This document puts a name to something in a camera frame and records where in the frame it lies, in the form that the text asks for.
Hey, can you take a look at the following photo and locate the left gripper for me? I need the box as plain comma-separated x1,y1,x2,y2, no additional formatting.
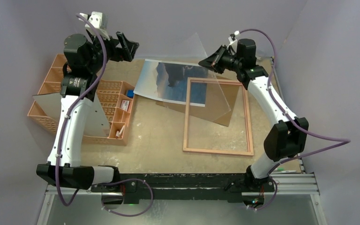
87,31,138,73

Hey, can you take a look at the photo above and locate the clear acrylic sheet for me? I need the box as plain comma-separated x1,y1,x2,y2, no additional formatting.
161,33,230,121

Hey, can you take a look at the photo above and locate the ocean cliff photo print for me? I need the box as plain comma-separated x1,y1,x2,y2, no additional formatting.
134,59,213,105

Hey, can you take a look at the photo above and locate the pink wooden photo frame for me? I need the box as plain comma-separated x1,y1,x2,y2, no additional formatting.
183,77,254,157

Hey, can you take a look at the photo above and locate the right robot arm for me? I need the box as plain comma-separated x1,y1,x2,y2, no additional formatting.
198,38,309,191

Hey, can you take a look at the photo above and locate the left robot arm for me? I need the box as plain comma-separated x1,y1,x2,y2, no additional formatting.
36,32,139,192

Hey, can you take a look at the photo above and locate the brown cardboard backing board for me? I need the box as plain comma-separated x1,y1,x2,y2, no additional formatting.
156,74,241,128

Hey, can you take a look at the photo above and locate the blue small box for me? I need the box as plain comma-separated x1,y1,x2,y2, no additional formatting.
126,90,134,98

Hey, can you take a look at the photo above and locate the red white small box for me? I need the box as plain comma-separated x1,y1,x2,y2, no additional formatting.
120,100,131,112

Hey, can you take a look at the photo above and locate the white sheet in organizer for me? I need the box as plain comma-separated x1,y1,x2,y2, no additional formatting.
33,92,110,137

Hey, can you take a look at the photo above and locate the white item in compartment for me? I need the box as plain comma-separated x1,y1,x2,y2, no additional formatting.
115,125,126,138

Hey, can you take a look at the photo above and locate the green marker pen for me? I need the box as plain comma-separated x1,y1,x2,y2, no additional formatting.
272,168,297,174

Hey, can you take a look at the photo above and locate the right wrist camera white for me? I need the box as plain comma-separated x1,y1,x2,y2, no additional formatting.
228,30,240,45

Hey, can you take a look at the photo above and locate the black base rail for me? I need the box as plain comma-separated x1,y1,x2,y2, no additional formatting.
91,173,275,204

